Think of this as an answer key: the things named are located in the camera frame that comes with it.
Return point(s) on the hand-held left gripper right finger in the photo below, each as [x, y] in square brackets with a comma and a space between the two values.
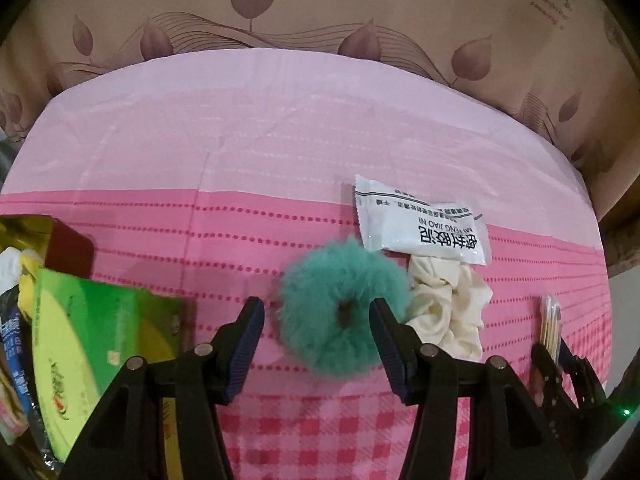
[392, 355]

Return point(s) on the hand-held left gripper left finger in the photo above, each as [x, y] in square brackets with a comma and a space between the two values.
[237, 360]

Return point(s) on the green tissue pack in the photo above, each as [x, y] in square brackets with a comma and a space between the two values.
[95, 340]

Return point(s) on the blue snack packet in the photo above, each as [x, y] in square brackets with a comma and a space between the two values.
[12, 345]

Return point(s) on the white knit glove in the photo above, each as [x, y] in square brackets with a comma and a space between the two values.
[9, 272]

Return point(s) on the teal fluffy scrunchie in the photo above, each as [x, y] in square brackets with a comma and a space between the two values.
[320, 305]

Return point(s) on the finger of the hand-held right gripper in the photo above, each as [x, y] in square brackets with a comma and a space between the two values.
[582, 375]
[542, 375]

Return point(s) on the white sachet packet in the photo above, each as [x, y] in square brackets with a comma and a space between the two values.
[425, 230]

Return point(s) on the pink packet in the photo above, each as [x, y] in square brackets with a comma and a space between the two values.
[10, 410]

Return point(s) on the beige leaf print curtain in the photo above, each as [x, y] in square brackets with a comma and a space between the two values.
[350, 5]

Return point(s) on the yellow and black plush toy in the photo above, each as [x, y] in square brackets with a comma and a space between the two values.
[31, 270]

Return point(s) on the cream fabric scrunchie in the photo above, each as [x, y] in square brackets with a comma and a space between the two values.
[450, 300]

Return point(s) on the bundle of cotton swabs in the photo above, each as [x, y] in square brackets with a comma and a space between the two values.
[551, 320]

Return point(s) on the pink checked bed sheet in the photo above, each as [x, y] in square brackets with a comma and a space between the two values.
[225, 150]

